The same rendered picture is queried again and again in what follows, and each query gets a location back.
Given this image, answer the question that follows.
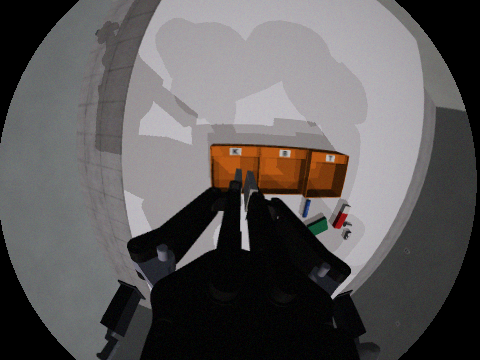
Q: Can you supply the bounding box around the red and white eraser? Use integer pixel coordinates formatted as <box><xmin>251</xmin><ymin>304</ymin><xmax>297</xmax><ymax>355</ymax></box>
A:
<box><xmin>332</xmin><ymin>204</ymin><xmax>352</xmax><ymax>229</ymax></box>

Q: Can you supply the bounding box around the orange three-compartment bin rack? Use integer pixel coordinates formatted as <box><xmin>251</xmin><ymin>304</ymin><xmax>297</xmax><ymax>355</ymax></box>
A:
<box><xmin>210</xmin><ymin>144</ymin><xmax>349</xmax><ymax>198</ymax></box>

